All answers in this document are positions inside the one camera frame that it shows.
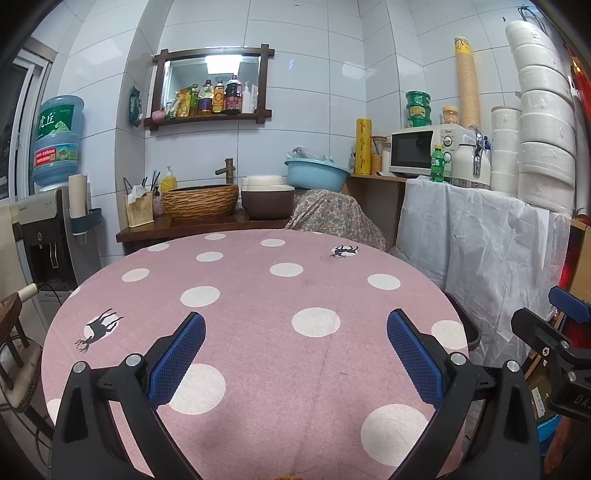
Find water dispenser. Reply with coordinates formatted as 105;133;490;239
9;187;102;301

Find stack of large white bowls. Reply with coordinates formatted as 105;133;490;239
504;19;578;215

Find white thermos jug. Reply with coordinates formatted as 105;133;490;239
451;127;491;189

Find green soda bottle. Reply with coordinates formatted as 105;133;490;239
430;144;446;183

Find stack of small white containers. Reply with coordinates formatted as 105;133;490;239
490;106;522;195

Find white sheet cover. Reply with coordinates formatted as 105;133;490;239
392;178;573;365

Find white microwave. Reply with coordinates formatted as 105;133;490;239
390;124;476;178

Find brown pot with white lid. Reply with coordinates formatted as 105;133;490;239
241;174;296;220

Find light blue plastic basin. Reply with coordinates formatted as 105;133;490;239
284;158;352;192

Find green hanging packet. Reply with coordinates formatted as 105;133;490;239
128;87;143;126

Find glass jar with cork lid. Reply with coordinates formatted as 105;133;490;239
372;136;392;174

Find yellow green seasoning packets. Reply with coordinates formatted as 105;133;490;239
165;90;190;118

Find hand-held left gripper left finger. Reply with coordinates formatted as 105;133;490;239
51;311;218;480

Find pink polka dot tablecloth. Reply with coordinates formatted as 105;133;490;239
41;229;472;480

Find yellow tissue basket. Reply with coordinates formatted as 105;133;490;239
124;185;155;228

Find wicker wash basin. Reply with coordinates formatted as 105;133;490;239
163;184;240;220

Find wooden chair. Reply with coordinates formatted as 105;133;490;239
0;284;44;416

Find blue water jug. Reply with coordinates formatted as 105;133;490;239
32;95;85;188

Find floral cloth cover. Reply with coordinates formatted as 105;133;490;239
285;188;386;252

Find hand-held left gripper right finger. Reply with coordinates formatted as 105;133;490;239
383;309;541;480

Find light wooden cabinet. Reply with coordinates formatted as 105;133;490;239
344;173;407;252

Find wooden framed mirror shelf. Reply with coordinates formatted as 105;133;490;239
144;45;275;132

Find grey crumpled cloth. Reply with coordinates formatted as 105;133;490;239
290;145;334;163

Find yellow tall canister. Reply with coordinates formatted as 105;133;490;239
355;119;372;176

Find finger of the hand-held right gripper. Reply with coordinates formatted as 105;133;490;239
510;307;591;370
549;285;591;324

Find dark wooden counter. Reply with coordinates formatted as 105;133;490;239
115;215;291;243

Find dark soy sauce bottle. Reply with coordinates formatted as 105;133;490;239
225;75;243;114

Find window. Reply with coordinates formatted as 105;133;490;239
0;46;56;199

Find stack of yellow paper cups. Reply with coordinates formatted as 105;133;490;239
454;37;481;130

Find paper cup dispenser tube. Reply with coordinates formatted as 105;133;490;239
68;173;103;236

